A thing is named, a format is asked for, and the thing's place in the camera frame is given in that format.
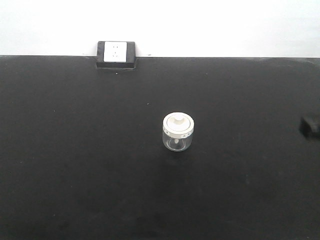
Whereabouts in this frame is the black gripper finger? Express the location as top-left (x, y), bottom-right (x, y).
top-left (299, 115), bottom-right (320, 137)

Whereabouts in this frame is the glass jar with white lid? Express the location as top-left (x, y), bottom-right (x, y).
top-left (162, 112), bottom-right (195, 152)

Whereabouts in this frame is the black white wall socket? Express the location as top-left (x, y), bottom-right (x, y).
top-left (96, 41), bottom-right (136, 69)

